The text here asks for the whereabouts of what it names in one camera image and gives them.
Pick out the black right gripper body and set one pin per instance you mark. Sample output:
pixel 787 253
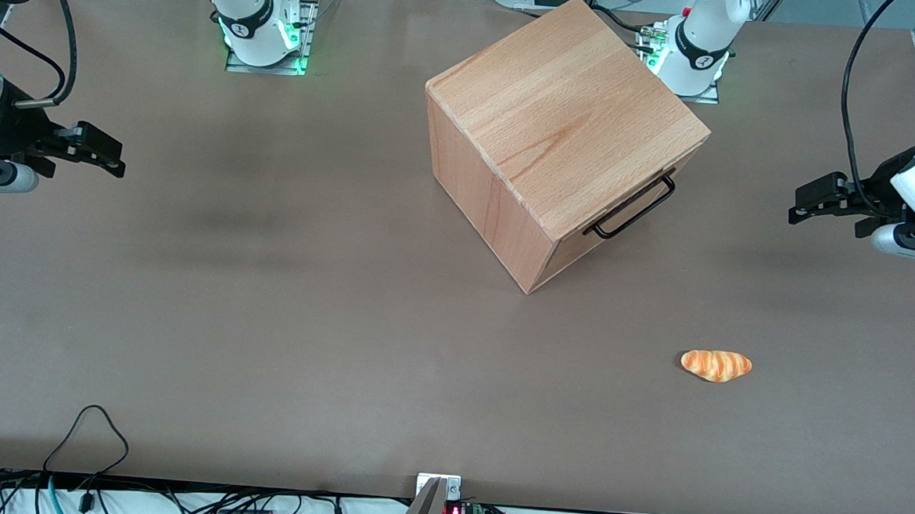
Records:
pixel 11 130

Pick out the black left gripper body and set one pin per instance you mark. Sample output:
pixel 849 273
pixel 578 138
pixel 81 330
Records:
pixel 874 189

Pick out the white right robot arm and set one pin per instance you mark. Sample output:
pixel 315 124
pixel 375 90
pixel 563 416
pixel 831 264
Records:
pixel 247 11

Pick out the wooden drawer cabinet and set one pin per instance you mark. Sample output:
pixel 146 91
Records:
pixel 559 113

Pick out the orange toy bread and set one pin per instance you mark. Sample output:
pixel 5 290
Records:
pixel 716 365

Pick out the red digit display module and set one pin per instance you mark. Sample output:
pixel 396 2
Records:
pixel 456 512

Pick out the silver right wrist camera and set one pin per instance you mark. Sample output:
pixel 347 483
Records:
pixel 3 178

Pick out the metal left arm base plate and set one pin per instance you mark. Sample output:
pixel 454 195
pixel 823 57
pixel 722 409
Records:
pixel 710 94

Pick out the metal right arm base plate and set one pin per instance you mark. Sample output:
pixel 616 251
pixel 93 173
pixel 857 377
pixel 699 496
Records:
pixel 236 64

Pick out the aluminium camera mount bar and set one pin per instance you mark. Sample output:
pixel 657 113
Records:
pixel 427 510

